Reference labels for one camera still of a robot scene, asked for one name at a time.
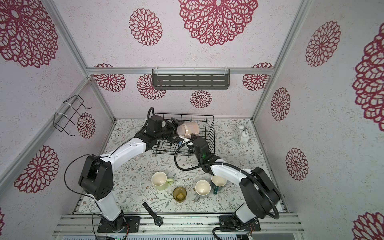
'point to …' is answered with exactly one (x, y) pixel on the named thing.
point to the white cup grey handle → (202, 188)
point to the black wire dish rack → (170, 145)
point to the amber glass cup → (179, 194)
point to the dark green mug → (217, 183)
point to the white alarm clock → (241, 134)
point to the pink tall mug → (188, 128)
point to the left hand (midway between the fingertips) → (182, 127)
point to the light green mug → (160, 181)
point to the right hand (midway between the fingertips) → (196, 131)
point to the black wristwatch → (158, 220)
